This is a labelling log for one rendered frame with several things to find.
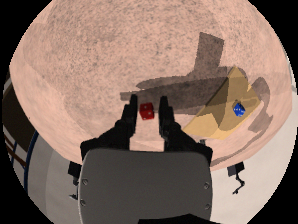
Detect red die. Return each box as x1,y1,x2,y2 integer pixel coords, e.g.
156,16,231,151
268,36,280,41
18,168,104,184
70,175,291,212
139,102,155,120

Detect tan flat mat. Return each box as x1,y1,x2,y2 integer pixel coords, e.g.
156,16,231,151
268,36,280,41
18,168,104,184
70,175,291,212
182,65,261,140

